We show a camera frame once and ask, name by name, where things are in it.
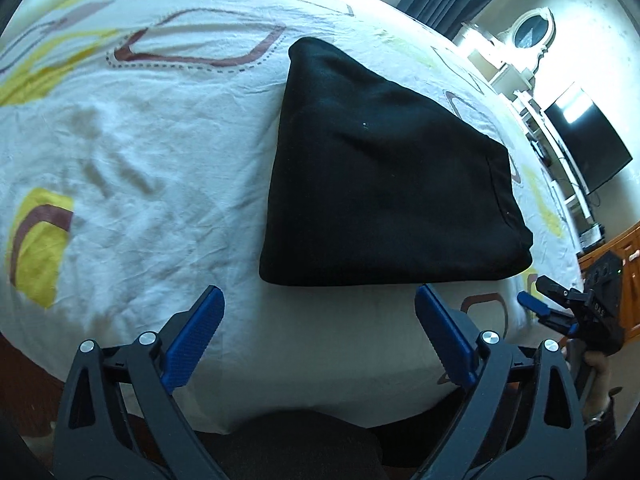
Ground black pants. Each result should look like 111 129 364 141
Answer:
259 37 534 287

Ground wooden drawer dresser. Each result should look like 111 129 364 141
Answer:
577 221 640 346

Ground person right hand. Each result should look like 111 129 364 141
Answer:
582 351 612 427

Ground patterned white bed sheet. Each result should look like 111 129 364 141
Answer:
1 0 582 434

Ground white tv cabinet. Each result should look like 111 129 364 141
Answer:
513 91 605 248

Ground black flat television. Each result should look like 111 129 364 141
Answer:
544 96 632 194

